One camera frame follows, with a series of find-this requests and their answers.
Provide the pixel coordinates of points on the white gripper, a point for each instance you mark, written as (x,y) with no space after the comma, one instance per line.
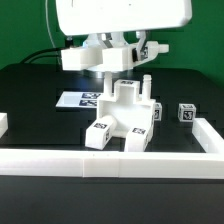
(83,17)

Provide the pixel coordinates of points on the white chair seat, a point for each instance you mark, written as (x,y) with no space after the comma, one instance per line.
(129,103)

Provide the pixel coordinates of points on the white chair back frame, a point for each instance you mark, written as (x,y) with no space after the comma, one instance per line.
(115,59)

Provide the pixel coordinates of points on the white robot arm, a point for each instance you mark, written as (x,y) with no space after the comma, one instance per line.
(116,31)

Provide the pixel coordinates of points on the white part left edge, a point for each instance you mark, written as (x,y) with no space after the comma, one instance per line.
(3,123)

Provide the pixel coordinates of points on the white U-shaped obstacle fence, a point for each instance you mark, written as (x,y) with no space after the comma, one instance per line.
(206,165)

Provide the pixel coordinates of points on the white marker base plate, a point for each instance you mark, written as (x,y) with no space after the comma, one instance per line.
(78,100)

